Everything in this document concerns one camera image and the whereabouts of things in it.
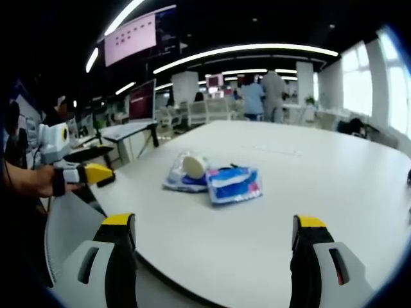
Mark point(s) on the green potted plant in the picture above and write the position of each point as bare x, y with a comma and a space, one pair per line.
310, 100

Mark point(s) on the long curved ceiling light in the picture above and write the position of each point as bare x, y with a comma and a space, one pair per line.
244, 51

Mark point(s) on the ceiling light strip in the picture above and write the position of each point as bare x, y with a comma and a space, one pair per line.
92, 60
123, 16
126, 88

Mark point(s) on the white tabletop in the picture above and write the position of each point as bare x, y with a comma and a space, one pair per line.
289, 199

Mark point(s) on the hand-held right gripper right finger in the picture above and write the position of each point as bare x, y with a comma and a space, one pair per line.
327, 256

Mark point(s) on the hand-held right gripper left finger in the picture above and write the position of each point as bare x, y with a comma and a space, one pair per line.
96, 256

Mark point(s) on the white side desk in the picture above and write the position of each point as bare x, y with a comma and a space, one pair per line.
128, 131

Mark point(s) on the blue white wipes packet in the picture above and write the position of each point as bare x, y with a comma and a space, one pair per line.
234, 187

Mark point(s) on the row of white chairs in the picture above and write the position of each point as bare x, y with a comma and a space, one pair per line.
199, 112

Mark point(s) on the small black item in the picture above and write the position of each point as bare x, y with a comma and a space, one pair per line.
232, 165

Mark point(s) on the person's left hand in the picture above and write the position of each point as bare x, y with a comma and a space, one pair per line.
45, 181

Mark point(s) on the dark wall screen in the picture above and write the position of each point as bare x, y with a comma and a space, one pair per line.
167, 30

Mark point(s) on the large pink wall screen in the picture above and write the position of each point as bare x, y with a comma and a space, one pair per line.
130, 38

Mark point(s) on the black flat panel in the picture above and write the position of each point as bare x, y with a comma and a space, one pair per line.
88, 153

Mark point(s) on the red monitor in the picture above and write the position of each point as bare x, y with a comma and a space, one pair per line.
141, 102

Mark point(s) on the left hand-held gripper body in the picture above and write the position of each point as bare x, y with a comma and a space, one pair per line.
53, 141

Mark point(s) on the white pillar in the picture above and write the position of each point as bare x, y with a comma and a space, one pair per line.
184, 88
305, 80

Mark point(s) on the grey chair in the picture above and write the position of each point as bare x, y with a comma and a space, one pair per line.
72, 221

